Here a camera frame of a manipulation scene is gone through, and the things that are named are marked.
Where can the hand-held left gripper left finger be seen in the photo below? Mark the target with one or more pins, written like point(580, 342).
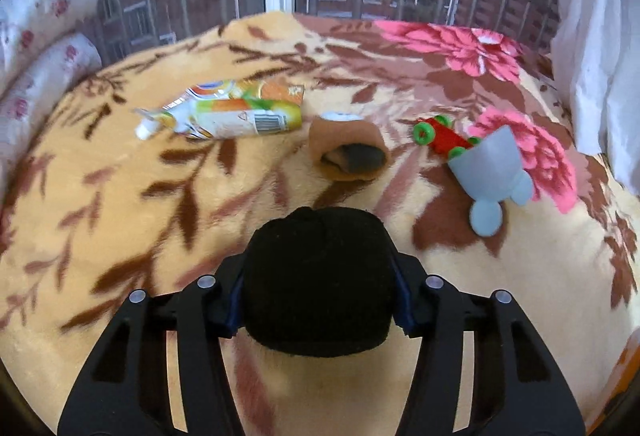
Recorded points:
point(232, 311)

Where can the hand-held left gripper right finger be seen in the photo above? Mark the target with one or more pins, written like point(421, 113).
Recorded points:
point(402, 301)

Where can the yellow floral blanket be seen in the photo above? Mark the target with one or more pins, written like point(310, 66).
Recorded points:
point(150, 241)

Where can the grey cup with round ears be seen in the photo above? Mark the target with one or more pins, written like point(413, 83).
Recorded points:
point(490, 166)

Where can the red toy skateboard green wheels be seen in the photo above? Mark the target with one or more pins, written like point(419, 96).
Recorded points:
point(445, 136)

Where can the orange green juice pouch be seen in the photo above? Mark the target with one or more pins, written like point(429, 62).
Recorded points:
point(235, 116)

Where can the white curtain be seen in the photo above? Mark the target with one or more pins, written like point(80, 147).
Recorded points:
point(600, 41)

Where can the white pink floral quilt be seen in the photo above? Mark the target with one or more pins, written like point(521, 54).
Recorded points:
point(45, 16)

